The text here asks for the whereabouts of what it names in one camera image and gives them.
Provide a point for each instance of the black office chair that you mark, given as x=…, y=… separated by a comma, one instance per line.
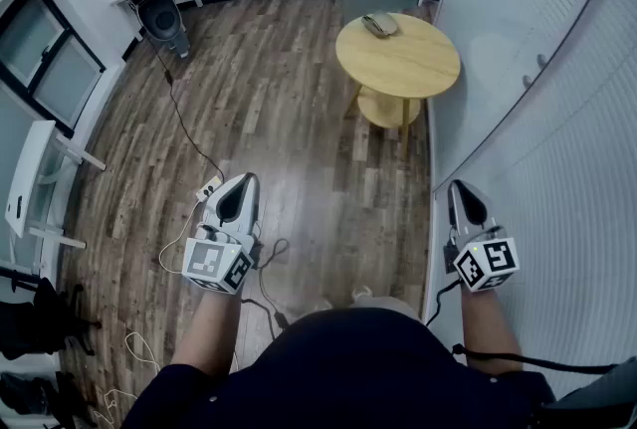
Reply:
x=35, y=317

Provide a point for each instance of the person's shoe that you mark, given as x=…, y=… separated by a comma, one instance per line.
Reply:
x=361, y=293

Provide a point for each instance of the person's right forearm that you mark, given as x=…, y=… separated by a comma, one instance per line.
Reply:
x=490, y=332

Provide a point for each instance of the metal wall standoff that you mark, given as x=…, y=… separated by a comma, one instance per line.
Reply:
x=541, y=60
x=526, y=81

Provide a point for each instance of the white slatted blinds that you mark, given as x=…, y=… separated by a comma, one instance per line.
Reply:
x=547, y=118

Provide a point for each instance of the person's dark shirt torso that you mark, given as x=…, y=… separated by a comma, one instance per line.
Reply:
x=348, y=372

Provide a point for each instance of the white tilted table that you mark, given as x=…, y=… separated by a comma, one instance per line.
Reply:
x=30, y=168

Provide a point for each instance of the person's left forearm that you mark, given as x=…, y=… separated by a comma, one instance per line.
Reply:
x=211, y=332

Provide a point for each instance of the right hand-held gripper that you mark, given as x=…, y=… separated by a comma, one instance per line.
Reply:
x=485, y=263

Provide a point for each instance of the white power strip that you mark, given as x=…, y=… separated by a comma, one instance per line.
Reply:
x=209, y=188

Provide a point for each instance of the round wooden side table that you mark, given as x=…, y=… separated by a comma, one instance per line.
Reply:
x=403, y=64

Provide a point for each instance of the black waist bag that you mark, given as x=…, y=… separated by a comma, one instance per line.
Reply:
x=597, y=397

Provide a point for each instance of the black framed window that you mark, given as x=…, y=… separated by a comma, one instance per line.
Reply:
x=50, y=64

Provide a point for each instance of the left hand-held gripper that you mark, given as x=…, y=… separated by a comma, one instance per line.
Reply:
x=214, y=260

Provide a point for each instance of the person's light trouser leg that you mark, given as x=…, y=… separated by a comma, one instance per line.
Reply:
x=393, y=305

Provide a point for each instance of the black bag pile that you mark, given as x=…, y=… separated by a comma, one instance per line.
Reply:
x=30, y=397

